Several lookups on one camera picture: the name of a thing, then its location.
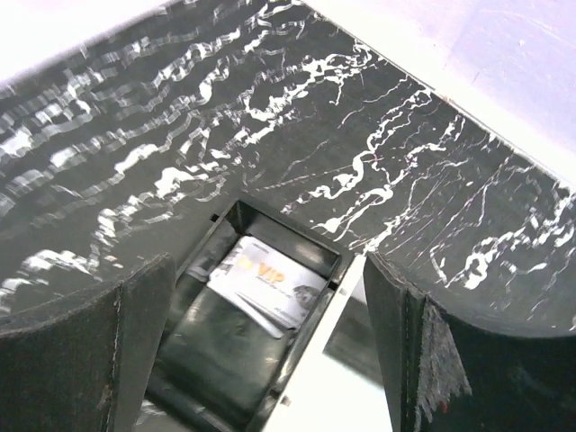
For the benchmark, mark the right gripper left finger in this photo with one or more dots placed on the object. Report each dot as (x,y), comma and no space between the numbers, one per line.
(82,362)

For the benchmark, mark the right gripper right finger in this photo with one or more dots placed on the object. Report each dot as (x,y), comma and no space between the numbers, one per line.
(448,365)

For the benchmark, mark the white VIP card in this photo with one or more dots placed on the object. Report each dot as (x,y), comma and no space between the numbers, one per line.
(273,290)

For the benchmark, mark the black tray with blue card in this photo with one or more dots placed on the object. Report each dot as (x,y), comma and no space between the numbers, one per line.
(217,369)

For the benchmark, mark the white plastic bin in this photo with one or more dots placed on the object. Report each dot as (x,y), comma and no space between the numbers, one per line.
(336,386)

